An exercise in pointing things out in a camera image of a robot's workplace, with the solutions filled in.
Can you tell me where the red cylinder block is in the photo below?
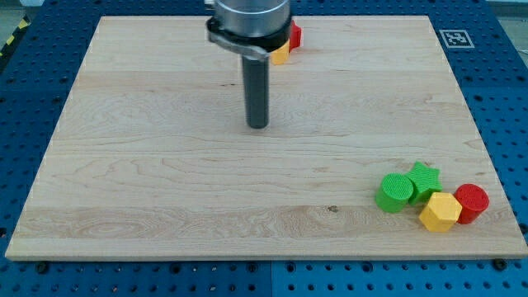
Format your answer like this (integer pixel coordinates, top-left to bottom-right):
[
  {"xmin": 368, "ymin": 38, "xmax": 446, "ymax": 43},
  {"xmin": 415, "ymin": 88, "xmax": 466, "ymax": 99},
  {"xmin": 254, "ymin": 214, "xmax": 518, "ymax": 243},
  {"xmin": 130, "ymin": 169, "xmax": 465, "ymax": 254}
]
[{"xmin": 454, "ymin": 183, "xmax": 489, "ymax": 224}]

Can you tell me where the red block at back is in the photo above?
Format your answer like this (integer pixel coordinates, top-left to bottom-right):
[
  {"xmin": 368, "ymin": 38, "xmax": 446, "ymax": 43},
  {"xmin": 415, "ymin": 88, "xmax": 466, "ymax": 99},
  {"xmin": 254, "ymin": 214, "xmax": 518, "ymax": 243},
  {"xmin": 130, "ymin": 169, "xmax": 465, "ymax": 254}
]
[{"xmin": 289, "ymin": 20, "xmax": 302, "ymax": 52}]

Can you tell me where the yellow block at back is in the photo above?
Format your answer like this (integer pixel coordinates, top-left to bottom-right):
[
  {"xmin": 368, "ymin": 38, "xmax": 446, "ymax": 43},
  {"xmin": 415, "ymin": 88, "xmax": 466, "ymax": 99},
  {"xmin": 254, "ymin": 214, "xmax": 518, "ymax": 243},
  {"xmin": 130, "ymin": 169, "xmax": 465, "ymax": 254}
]
[{"xmin": 271, "ymin": 41, "xmax": 290, "ymax": 65}]

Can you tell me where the green cylinder block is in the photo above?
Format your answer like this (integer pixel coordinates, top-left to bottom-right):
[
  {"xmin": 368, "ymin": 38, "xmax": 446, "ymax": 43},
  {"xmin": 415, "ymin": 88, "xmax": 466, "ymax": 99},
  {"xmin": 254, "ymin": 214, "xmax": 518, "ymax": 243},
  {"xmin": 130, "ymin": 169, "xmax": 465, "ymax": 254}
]
[{"xmin": 375, "ymin": 172, "xmax": 413, "ymax": 213}]

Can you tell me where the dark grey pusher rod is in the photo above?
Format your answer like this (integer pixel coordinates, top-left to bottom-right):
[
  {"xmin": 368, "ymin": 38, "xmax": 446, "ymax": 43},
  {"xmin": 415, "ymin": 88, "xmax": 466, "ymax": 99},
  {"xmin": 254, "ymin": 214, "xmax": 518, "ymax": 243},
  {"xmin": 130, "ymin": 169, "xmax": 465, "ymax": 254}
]
[{"xmin": 242, "ymin": 56, "xmax": 269, "ymax": 129}]

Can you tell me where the yellow hexagon block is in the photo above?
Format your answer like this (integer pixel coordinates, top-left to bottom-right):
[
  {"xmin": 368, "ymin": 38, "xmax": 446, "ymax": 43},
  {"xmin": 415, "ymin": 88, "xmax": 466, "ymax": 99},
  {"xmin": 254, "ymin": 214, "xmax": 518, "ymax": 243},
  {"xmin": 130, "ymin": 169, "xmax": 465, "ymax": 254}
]
[{"xmin": 418, "ymin": 192, "xmax": 462, "ymax": 233}]

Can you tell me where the wooden board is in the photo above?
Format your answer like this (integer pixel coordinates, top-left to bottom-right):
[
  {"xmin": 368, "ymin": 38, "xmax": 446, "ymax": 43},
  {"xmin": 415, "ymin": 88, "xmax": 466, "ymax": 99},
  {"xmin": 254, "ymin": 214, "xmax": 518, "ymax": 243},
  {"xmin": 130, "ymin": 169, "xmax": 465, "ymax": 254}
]
[{"xmin": 6, "ymin": 16, "xmax": 527, "ymax": 262}]

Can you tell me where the white fiducial marker tag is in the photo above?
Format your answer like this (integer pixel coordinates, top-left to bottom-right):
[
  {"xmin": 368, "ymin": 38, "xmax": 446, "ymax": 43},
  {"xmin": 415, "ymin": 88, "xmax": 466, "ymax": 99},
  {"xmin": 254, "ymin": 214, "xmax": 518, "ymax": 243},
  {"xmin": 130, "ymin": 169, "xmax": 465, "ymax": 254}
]
[{"xmin": 439, "ymin": 29, "xmax": 474, "ymax": 49}]

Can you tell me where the green star block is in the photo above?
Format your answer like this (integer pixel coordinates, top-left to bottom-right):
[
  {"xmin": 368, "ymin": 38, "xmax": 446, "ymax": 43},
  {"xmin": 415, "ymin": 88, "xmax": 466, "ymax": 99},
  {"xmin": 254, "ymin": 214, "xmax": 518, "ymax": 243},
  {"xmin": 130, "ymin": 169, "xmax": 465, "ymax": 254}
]
[{"xmin": 404, "ymin": 162, "xmax": 443, "ymax": 205}]

